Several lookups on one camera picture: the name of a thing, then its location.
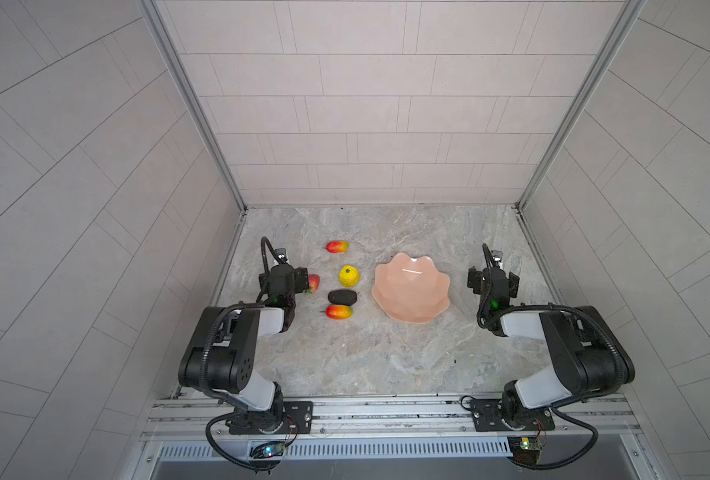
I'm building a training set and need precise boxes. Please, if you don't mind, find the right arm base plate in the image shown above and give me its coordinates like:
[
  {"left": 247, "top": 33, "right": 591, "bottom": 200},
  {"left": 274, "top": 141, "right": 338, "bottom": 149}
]
[{"left": 461, "top": 397, "right": 555, "bottom": 432}]

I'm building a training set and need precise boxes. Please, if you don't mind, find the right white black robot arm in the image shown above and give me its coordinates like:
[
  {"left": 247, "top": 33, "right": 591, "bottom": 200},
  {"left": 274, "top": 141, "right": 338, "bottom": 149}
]
[{"left": 467, "top": 265, "right": 635, "bottom": 430}]

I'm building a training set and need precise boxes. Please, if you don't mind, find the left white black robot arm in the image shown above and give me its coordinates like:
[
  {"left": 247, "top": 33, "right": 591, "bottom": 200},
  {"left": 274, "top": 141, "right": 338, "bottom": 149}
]
[{"left": 177, "top": 264, "right": 309, "bottom": 433}]

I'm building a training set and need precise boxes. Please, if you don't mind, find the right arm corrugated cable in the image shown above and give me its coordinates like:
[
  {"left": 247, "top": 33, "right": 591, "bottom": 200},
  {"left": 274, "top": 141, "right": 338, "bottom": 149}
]
[{"left": 459, "top": 242, "right": 627, "bottom": 471}]

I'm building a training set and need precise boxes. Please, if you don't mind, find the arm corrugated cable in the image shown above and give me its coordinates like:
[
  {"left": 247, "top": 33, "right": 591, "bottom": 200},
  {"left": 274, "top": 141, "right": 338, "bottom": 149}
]
[
  {"left": 197, "top": 236, "right": 299, "bottom": 472},
  {"left": 459, "top": 242, "right": 627, "bottom": 471}
]

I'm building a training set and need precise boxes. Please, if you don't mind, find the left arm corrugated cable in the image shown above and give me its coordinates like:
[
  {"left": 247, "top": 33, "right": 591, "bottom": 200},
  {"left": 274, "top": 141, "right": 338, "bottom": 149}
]
[{"left": 197, "top": 236, "right": 299, "bottom": 472}]

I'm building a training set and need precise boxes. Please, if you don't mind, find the pink scalloped fruit bowl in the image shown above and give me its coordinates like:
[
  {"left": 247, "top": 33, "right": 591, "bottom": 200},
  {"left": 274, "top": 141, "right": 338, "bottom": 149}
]
[{"left": 371, "top": 252, "right": 450, "bottom": 324}]

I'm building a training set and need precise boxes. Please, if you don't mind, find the yellow fake lemon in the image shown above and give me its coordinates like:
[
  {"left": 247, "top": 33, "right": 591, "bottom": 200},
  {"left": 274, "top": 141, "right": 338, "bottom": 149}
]
[{"left": 339, "top": 265, "right": 360, "bottom": 288}]

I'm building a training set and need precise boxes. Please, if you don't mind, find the aluminium mounting rail frame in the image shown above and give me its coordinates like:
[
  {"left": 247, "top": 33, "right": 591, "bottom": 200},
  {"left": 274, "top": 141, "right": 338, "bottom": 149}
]
[{"left": 117, "top": 390, "right": 666, "bottom": 479}]

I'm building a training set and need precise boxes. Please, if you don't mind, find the red yellow fake mango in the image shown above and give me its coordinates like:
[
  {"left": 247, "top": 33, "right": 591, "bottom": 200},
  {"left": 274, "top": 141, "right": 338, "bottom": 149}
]
[
  {"left": 324, "top": 304, "right": 353, "bottom": 320},
  {"left": 325, "top": 240, "right": 349, "bottom": 254}
]

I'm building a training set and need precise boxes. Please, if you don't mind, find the red fake strawberry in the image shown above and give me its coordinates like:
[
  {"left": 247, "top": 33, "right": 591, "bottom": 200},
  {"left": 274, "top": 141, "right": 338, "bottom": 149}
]
[{"left": 307, "top": 274, "right": 320, "bottom": 293}]

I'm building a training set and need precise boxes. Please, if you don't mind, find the dark fake avocado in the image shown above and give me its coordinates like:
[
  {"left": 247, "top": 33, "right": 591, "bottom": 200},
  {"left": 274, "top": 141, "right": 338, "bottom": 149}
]
[{"left": 328, "top": 289, "right": 358, "bottom": 306}]

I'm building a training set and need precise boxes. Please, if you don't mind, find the right green circuit board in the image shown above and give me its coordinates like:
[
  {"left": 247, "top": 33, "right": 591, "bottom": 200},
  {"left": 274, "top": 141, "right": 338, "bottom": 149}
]
[{"left": 507, "top": 437, "right": 544, "bottom": 465}]

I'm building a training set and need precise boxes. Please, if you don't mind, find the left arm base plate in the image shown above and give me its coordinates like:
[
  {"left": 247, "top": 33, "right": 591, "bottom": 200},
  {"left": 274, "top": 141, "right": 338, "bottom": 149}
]
[{"left": 226, "top": 400, "right": 314, "bottom": 435}]

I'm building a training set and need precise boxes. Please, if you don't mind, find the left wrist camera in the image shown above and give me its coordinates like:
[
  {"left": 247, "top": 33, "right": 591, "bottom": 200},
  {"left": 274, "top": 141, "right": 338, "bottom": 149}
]
[{"left": 272, "top": 248, "right": 288, "bottom": 264}]

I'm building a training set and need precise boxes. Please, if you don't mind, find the green circuit board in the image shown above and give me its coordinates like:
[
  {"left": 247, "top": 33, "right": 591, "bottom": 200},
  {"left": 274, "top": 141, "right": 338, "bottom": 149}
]
[
  {"left": 507, "top": 437, "right": 544, "bottom": 465},
  {"left": 250, "top": 441, "right": 287, "bottom": 460}
]

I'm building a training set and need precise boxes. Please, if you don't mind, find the left green circuit board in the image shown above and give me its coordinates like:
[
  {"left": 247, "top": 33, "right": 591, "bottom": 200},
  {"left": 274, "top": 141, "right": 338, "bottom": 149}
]
[{"left": 250, "top": 441, "right": 287, "bottom": 460}]

